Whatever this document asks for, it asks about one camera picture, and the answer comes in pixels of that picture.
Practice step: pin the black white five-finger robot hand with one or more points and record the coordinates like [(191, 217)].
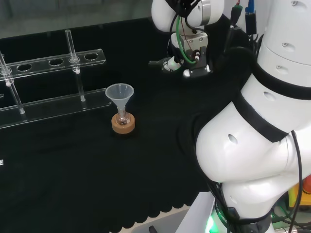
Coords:
[(197, 43)]

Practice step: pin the translucent plastic funnel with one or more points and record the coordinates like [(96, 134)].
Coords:
[(119, 93)]

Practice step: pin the small glass round-bottom flask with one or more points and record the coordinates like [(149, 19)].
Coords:
[(122, 119)]

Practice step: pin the clear acrylic funnel stand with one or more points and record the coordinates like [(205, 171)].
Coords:
[(48, 106)]

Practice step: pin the black bench cloth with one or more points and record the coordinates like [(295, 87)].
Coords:
[(85, 170)]

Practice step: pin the yellow stop button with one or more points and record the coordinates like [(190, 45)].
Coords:
[(306, 189)]

